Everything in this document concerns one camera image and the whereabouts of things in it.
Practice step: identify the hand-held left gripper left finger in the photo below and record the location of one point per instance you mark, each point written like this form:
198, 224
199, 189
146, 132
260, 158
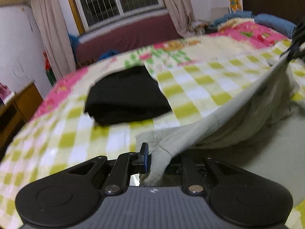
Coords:
144, 158

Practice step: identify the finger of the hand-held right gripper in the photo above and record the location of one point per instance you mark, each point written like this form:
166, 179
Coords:
296, 50

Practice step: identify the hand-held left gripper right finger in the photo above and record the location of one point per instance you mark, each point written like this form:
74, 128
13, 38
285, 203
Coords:
188, 170

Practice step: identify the grey-green pants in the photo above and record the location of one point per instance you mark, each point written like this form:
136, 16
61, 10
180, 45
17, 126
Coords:
226, 128

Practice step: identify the black folded pants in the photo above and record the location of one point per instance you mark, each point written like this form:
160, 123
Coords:
126, 97

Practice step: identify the blue pillow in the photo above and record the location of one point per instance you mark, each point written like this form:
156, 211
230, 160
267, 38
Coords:
274, 22

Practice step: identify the pink printed blanket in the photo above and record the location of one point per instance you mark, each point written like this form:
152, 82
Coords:
257, 32

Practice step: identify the yellow orange bag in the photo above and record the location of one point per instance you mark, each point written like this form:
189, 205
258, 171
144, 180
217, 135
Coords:
234, 2

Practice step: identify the yellow checkered plastic sheet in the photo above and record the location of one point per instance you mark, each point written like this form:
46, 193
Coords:
71, 136

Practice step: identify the beige curtain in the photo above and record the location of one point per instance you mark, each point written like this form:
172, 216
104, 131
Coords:
178, 9
50, 28

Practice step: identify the maroon sofa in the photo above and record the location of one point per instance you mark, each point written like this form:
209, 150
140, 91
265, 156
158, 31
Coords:
131, 33

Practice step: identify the red green bag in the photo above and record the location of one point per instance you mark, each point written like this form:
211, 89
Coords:
48, 69

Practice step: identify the wooden side cabinet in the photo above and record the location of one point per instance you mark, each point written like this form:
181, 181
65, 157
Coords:
23, 102

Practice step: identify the pink printed item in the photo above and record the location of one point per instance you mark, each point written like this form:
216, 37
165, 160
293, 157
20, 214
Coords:
4, 94

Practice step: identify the barred window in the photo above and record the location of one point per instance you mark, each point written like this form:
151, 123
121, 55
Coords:
107, 2

